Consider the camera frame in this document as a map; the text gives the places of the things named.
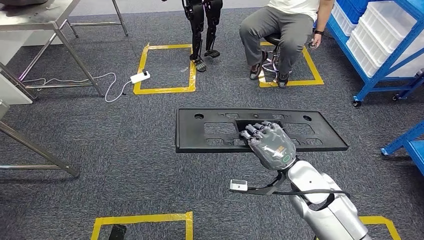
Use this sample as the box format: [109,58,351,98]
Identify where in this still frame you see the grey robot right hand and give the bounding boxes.
[239,120,297,171]

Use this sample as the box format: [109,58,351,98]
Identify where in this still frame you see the black plastic plate part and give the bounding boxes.
[174,107,350,154]

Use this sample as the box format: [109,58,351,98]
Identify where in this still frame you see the yellow floor tape square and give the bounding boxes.
[258,41,325,89]
[90,211,194,240]
[359,215,402,240]
[133,43,197,96]

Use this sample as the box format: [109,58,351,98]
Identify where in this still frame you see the black stool chrome base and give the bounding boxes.
[261,32,294,83]

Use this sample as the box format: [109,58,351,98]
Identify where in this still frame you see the person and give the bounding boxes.
[239,0,335,90]

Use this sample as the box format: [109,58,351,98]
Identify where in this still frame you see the white plastic crate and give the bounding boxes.
[361,0,424,56]
[346,34,424,79]
[351,23,424,67]
[331,1,360,37]

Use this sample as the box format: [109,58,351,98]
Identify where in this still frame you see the black humanoid robot legs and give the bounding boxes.
[180,0,224,73]

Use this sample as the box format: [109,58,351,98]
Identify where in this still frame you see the white power strip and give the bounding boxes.
[130,70,151,84]

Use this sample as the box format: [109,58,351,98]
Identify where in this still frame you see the blue plastic crate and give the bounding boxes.
[336,0,370,14]

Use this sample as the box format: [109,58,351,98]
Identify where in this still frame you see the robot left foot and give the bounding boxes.
[108,224,128,240]

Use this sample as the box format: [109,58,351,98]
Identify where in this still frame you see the white desk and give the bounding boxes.
[0,31,64,105]

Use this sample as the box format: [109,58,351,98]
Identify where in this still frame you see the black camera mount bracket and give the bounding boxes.
[229,172,287,196]

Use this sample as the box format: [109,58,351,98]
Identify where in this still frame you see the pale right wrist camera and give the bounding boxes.
[230,179,249,192]

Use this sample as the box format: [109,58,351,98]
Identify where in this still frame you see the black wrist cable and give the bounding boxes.
[274,188,351,200]

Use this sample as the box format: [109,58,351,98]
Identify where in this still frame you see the white power cable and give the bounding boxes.
[21,72,133,104]

